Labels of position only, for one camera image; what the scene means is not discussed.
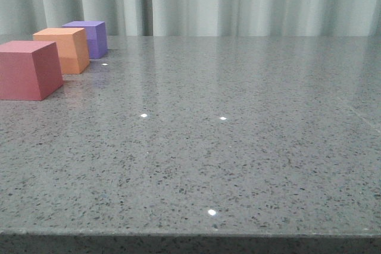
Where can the orange foam cube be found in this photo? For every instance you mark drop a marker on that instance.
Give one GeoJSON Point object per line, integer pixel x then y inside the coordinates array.
{"type": "Point", "coordinates": [72, 47]}

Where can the pale green curtain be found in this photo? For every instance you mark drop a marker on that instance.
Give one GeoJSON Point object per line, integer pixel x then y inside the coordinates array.
{"type": "Point", "coordinates": [199, 17]}

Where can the purple foam cube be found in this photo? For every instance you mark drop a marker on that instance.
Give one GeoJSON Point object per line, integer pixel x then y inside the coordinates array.
{"type": "Point", "coordinates": [96, 35]}

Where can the red foam cube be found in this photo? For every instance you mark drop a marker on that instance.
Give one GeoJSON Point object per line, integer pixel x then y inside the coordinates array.
{"type": "Point", "coordinates": [30, 70]}

